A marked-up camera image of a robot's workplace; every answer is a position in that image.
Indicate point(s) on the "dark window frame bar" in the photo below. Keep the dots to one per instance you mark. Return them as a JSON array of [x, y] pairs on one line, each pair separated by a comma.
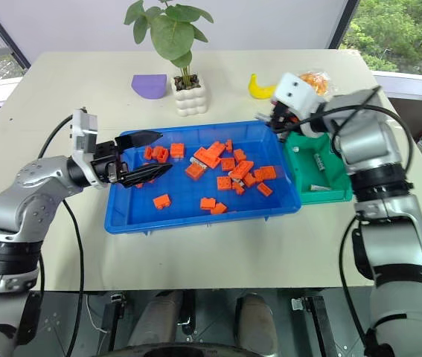
[[6, 41], [346, 22]]

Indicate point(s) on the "large orange toy plate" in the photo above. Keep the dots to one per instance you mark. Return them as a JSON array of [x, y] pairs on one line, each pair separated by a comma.
[[208, 154]]

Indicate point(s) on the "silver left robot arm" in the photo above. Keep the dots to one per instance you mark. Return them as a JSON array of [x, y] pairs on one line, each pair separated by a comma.
[[13, 208]]

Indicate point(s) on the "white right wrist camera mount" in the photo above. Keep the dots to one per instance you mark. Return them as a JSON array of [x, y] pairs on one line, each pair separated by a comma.
[[296, 91]]

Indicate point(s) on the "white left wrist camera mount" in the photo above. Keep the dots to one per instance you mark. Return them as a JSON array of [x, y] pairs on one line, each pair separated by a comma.
[[84, 130]]

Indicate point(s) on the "green leafy plant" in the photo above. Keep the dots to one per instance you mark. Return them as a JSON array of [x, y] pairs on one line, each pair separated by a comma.
[[171, 33]]

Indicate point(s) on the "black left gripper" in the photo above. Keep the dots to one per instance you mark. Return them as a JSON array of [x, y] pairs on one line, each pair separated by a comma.
[[106, 163]]

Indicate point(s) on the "dark rounded shape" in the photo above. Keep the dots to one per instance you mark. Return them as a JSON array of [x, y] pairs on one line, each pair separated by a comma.
[[162, 320], [256, 321]]

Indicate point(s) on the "yellow toy banana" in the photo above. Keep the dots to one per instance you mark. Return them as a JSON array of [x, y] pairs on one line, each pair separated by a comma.
[[259, 91]]

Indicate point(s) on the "green black battery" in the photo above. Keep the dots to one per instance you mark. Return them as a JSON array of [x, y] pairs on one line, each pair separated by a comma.
[[320, 161]]

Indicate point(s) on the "clear bag of oranges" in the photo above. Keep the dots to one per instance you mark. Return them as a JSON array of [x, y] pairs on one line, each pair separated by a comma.
[[316, 82]]

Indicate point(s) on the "purple foam block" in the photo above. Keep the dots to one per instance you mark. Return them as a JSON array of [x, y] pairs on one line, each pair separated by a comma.
[[150, 86]]

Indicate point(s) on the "black metal bracket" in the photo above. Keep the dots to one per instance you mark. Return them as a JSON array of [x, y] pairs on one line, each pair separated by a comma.
[[113, 320], [316, 323]]

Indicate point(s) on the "white bubble plant pot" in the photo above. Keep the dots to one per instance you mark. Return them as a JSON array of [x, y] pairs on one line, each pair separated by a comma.
[[191, 100]]

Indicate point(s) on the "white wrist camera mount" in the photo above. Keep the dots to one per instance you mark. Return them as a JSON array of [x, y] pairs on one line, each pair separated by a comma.
[[84, 130], [296, 91]]

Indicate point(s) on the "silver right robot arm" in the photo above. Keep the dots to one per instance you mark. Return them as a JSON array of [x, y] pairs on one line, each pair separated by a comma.
[[393, 215]]

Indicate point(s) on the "grey battery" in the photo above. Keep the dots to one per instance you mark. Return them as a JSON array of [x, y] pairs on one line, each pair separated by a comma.
[[320, 187]]

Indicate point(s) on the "narrow orange toy brick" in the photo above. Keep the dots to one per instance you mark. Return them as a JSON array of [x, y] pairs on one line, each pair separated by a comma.
[[229, 145]]

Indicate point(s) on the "blue plastic bin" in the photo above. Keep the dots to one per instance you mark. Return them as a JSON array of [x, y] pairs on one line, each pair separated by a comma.
[[181, 219]]

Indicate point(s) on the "green plastic bin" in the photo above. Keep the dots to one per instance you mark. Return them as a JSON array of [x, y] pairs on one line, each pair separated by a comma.
[[307, 175]]

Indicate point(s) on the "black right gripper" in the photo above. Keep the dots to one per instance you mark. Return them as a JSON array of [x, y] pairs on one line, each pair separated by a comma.
[[283, 117]]

